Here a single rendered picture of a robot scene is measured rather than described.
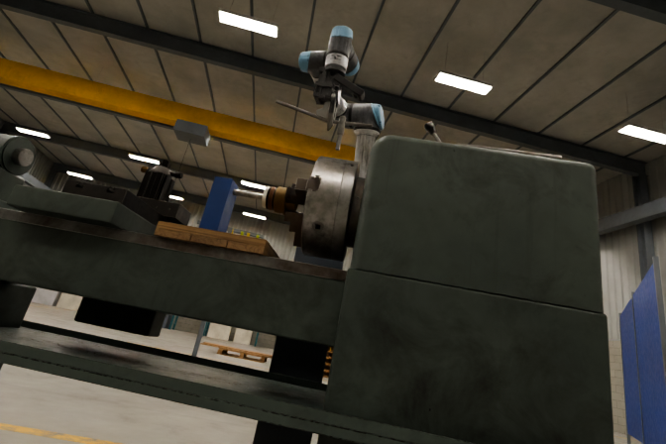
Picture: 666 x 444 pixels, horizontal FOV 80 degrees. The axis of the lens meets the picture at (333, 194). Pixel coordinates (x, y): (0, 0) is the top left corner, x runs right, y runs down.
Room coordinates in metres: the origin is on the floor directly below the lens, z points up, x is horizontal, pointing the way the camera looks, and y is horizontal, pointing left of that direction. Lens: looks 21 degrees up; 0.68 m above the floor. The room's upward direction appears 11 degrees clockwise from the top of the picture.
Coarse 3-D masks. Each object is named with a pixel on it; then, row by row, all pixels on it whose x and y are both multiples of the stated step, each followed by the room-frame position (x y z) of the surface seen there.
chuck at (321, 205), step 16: (320, 160) 1.08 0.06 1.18; (336, 160) 1.09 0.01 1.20; (320, 176) 1.04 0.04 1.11; (336, 176) 1.04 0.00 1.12; (320, 192) 1.04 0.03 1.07; (336, 192) 1.03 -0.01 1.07; (304, 208) 1.05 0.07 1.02; (320, 208) 1.04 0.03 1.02; (336, 208) 1.04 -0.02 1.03; (304, 224) 1.07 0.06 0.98; (304, 240) 1.12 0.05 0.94; (320, 240) 1.10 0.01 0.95; (320, 256) 1.18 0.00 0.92
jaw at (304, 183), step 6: (300, 180) 1.07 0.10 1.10; (306, 180) 1.06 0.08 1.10; (312, 180) 1.05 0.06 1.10; (318, 180) 1.05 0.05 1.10; (294, 186) 1.11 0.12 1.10; (300, 186) 1.06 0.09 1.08; (306, 186) 1.06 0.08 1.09; (312, 186) 1.05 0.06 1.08; (318, 186) 1.04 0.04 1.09; (288, 192) 1.14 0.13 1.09; (294, 192) 1.11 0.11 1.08; (300, 192) 1.08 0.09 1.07; (306, 192) 1.07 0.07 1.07; (288, 198) 1.14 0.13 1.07; (294, 198) 1.13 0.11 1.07; (300, 198) 1.12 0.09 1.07; (300, 204) 1.17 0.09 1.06
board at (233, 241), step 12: (156, 228) 1.06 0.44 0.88; (168, 228) 1.05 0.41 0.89; (180, 228) 1.05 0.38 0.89; (192, 228) 1.05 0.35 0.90; (180, 240) 1.06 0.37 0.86; (192, 240) 1.05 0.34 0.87; (204, 240) 1.04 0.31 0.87; (216, 240) 1.04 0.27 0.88; (228, 240) 1.04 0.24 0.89; (240, 240) 1.03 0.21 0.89; (252, 240) 1.03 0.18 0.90; (264, 240) 1.03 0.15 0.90; (252, 252) 1.03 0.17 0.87; (264, 252) 1.03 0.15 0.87
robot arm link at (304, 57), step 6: (300, 54) 1.22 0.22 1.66; (306, 54) 1.21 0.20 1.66; (312, 54) 1.20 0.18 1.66; (318, 54) 1.19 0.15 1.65; (324, 54) 1.18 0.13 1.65; (300, 60) 1.22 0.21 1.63; (306, 60) 1.21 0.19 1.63; (312, 60) 1.20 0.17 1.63; (318, 60) 1.20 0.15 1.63; (324, 60) 1.19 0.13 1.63; (300, 66) 1.24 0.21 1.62; (306, 66) 1.23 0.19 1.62; (312, 66) 1.22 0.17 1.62; (318, 66) 1.21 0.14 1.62; (324, 66) 1.21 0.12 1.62; (312, 72) 1.26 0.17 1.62; (318, 72) 1.25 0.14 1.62; (312, 78) 1.31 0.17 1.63; (342, 102) 1.48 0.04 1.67; (342, 108) 1.51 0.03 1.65; (348, 108) 1.53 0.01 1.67; (342, 114) 1.53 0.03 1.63; (348, 114) 1.54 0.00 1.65; (348, 120) 1.55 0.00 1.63; (348, 126) 1.58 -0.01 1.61
